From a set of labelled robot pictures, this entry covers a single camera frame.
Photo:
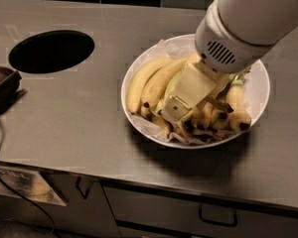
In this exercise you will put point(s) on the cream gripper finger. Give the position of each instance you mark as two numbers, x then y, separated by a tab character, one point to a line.
195	83

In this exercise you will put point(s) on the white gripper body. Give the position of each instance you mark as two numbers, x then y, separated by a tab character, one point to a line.
225	49

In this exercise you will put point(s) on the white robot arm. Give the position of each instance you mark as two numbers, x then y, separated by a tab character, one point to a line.
281	19

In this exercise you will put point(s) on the greenish stem yellow banana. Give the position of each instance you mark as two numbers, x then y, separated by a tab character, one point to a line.
200	117

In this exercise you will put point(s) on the short banana right centre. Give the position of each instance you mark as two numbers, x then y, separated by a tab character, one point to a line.
219	119

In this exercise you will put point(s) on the white bowl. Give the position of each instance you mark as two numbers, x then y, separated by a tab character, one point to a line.
258	83

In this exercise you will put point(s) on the grey cabinet drawer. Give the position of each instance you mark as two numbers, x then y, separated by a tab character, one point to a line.
179	217

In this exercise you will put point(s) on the dark brown container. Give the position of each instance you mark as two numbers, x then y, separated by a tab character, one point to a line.
9	84

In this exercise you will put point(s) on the label plate on cabinet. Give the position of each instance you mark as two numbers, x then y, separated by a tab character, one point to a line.
30	184

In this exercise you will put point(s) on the black drawer handle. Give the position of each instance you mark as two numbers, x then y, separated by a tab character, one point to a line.
217	215

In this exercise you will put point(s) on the black cabinet handle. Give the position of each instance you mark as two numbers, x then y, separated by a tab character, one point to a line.
83	186

